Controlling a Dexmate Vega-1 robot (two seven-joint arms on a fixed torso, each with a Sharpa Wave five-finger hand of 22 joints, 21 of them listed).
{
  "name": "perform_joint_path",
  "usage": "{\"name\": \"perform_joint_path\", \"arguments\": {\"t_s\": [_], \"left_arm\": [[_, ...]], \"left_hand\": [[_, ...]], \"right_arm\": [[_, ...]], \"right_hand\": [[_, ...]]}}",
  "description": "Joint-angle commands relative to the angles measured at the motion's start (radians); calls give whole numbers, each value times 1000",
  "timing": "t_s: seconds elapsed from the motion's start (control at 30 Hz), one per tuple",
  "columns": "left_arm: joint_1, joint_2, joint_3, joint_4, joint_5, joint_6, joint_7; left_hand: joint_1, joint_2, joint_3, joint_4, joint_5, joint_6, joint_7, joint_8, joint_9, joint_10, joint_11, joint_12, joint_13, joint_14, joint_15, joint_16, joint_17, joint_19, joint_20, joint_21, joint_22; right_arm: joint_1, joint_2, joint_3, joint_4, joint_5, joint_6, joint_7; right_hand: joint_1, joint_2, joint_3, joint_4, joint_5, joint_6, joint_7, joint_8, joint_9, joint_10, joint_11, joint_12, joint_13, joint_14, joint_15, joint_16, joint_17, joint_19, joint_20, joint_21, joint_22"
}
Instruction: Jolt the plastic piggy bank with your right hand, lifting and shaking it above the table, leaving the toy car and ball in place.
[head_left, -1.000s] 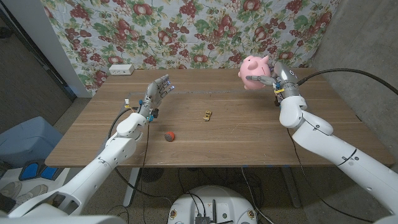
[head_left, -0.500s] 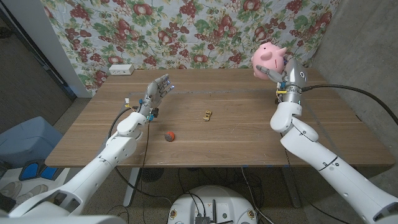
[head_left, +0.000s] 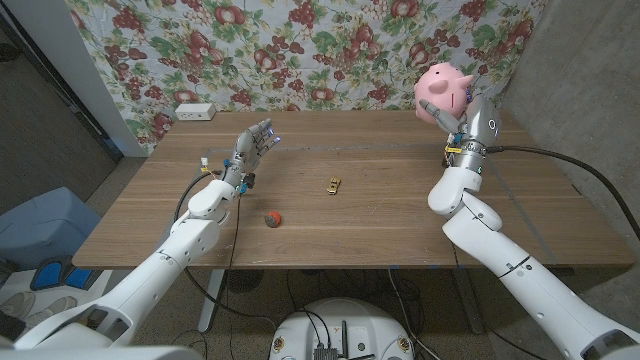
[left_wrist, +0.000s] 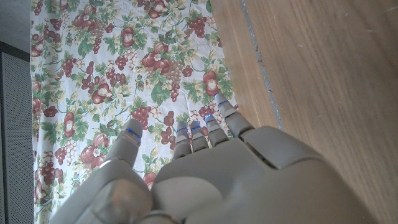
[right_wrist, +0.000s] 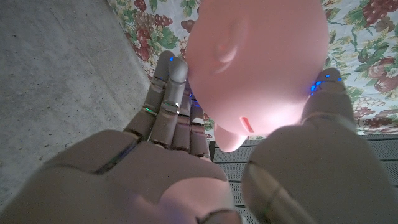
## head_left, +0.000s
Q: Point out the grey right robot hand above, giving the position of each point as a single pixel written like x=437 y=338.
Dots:
x=472 y=132

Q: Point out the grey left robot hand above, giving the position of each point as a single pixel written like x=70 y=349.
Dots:
x=250 y=150

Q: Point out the pink plastic piggy bank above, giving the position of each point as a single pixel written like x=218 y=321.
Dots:
x=440 y=90

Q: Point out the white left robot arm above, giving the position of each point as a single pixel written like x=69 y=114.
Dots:
x=180 y=250

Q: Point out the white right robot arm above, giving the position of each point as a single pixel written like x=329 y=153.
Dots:
x=515 y=260

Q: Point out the orange and grey ball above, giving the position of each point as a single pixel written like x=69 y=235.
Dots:
x=272 y=219

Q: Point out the yellow toy car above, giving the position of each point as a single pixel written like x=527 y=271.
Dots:
x=334 y=185

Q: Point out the white power strip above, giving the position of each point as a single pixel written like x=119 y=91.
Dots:
x=195 y=112

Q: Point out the fruit print backdrop cloth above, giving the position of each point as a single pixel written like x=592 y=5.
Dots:
x=310 y=55

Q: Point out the round black floor fan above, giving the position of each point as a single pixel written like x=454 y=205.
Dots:
x=244 y=280

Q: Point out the white table leg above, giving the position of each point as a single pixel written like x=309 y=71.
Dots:
x=210 y=300

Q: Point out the grey table leg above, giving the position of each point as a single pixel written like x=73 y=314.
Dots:
x=469 y=300

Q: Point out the white robot torso base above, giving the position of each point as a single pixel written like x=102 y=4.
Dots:
x=345 y=325

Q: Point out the blue-grey plastic bin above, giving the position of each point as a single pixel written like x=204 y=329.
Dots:
x=45 y=225

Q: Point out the blue and black foot pedal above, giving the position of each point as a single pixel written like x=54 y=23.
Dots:
x=50 y=275

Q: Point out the beige sneaker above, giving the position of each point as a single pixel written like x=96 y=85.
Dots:
x=52 y=310
x=17 y=305

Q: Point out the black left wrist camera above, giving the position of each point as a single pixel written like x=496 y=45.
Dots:
x=248 y=181

